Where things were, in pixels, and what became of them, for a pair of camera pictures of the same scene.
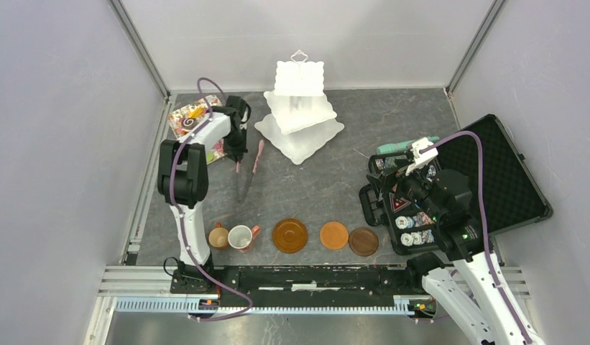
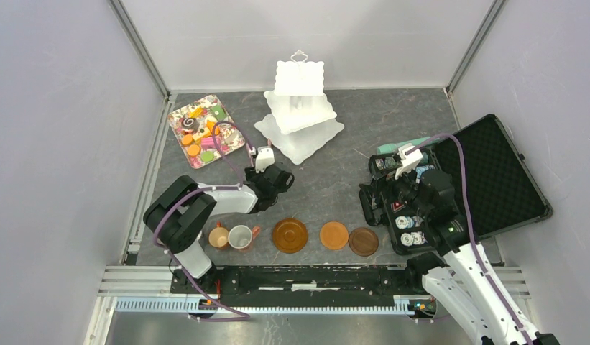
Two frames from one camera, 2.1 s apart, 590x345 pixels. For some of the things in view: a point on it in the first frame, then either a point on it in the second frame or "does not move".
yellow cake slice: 195,114 does not move
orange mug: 218,236 does not move
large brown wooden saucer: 289,236 does not move
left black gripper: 238,152 to 251,175
